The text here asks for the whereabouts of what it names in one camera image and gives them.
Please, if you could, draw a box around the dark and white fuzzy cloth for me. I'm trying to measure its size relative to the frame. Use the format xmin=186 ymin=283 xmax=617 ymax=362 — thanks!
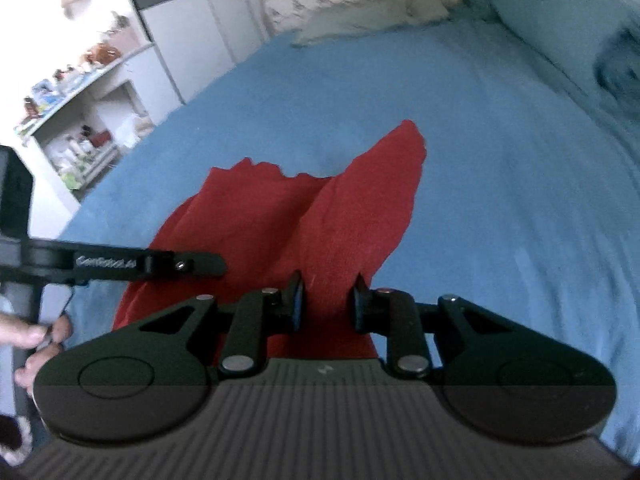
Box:
xmin=0 ymin=412 xmax=34 ymax=468

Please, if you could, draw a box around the folded blue duvet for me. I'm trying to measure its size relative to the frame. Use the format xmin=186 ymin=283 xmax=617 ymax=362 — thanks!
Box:
xmin=462 ymin=0 xmax=640 ymax=126

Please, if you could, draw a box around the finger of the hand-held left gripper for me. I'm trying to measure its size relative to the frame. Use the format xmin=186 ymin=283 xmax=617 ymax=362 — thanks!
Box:
xmin=145 ymin=251 xmax=228 ymax=282

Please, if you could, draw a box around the blue bed sheet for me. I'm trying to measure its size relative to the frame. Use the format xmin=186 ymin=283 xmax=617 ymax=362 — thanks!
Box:
xmin=40 ymin=10 xmax=640 ymax=456

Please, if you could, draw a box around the white wardrobe with grey band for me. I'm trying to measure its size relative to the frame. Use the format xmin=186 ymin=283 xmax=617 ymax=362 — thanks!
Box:
xmin=117 ymin=0 xmax=271 ymax=126

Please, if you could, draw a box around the white shelf unit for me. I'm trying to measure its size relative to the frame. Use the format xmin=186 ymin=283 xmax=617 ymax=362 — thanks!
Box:
xmin=12 ymin=42 xmax=161 ymax=206

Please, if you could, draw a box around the person's left hand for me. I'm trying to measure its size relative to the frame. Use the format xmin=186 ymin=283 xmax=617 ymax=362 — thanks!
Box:
xmin=0 ymin=310 xmax=74 ymax=398

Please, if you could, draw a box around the brown plush toy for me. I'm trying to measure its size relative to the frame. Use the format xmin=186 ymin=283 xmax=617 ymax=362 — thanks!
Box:
xmin=85 ymin=45 xmax=122 ymax=67

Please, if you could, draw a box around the green pillow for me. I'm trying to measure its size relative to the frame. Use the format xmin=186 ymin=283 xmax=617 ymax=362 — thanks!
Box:
xmin=292 ymin=0 xmax=451 ymax=48

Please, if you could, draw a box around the red knit sweater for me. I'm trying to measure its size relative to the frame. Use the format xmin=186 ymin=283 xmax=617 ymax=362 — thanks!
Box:
xmin=111 ymin=119 xmax=428 ymax=361

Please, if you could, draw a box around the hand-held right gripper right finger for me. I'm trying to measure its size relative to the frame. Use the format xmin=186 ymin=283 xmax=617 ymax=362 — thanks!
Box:
xmin=350 ymin=272 xmax=516 ymax=378

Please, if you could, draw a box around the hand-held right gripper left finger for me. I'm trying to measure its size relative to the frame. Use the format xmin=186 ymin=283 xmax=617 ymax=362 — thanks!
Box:
xmin=140 ymin=270 xmax=307 ymax=377

